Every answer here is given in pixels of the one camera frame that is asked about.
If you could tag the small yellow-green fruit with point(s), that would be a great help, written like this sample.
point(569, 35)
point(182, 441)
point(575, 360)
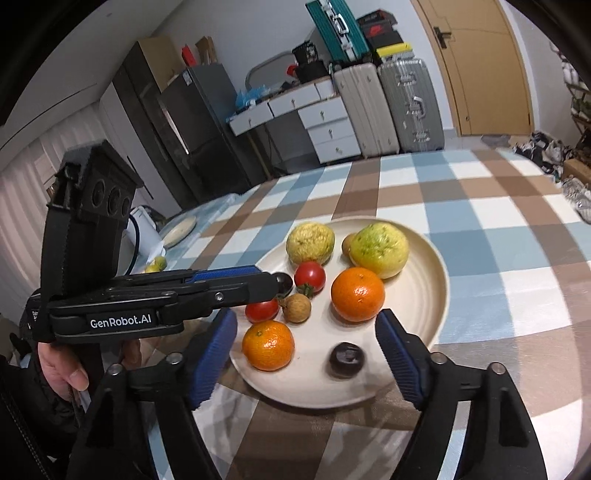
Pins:
point(157, 264)

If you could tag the person's left forearm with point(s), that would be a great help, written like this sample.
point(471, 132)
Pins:
point(27, 429)

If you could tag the dark grey refrigerator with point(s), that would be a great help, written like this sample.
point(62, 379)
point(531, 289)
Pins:
point(207, 124)

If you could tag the silver suitcase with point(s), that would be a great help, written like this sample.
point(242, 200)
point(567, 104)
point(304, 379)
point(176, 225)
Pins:
point(411, 106)

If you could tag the pile of shoes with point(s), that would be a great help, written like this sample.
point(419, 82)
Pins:
point(545, 150)

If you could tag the cream oval plate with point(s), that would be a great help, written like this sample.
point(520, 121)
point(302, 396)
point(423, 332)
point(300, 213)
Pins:
point(415, 295)

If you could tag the pale yellow blemished guava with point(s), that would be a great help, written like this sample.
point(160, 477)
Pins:
point(310, 243)

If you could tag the small orange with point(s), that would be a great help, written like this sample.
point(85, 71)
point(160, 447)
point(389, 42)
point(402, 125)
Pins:
point(268, 346)

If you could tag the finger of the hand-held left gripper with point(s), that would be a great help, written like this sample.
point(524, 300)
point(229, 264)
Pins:
point(244, 290)
point(221, 273)

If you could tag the red tomato with stem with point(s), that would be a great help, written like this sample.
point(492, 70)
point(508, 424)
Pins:
point(310, 276)

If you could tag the yellow and black box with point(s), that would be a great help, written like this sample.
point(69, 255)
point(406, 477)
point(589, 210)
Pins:
point(392, 51)

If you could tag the tall dark cabinet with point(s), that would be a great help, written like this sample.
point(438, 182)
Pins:
point(138, 129)

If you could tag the shoe rack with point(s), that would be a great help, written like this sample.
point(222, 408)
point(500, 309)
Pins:
point(577, 92)

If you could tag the dark purple plum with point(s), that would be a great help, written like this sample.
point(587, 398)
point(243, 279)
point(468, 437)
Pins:
point(346, 361)

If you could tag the beige suitcase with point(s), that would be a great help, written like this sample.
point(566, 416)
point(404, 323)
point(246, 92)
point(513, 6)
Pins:
point(367, 110)

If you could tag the yellow-green guava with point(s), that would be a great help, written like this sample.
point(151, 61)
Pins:
point(381, 251)

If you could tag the large cardboard box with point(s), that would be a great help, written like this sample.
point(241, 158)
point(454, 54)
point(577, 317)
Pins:
point(159, 62)

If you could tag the white desk with drawers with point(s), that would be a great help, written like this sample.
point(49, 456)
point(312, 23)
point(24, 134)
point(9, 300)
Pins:
point(328, 124)

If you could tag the large orange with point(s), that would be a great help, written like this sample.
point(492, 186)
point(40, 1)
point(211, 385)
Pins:
point(358, 295)

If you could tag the small cardboard box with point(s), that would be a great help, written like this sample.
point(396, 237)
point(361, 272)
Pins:
point(577, 170)

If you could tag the brown paper box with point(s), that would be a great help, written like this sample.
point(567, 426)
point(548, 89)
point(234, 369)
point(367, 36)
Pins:
point(205, 50)

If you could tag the person's left hand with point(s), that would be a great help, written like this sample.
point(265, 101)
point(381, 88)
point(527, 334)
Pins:
point(64, 364)

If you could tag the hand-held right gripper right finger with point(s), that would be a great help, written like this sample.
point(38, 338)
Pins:
point(397, 350)

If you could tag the teal aluminium case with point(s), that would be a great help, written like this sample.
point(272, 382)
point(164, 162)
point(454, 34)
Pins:
point(337, 30)

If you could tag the black printed bag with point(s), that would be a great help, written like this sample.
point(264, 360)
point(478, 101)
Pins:
point(309, 62)

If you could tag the red packet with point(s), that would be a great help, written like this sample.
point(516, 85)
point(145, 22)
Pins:
point(189, 55)

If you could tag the small brown longan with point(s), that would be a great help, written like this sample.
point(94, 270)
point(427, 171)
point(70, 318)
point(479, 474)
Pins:
point(295, 310)

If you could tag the blue plastic bag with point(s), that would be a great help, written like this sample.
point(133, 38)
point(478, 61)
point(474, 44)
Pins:
point(251, 97)

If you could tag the red and black shoe box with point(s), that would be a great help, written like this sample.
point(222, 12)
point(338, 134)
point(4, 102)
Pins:
point(381, 33)

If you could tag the wooden door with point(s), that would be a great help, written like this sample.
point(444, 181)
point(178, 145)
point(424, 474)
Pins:
point(485, 69)

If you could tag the small round cream plate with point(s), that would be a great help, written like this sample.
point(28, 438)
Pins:
point(178, 231)

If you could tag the white curtain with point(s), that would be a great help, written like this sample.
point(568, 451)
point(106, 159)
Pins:
point(23, 207)

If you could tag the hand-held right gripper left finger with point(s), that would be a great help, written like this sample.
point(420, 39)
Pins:
point(212, 360)

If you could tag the large brown longan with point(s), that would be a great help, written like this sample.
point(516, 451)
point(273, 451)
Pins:
point(347, 244)

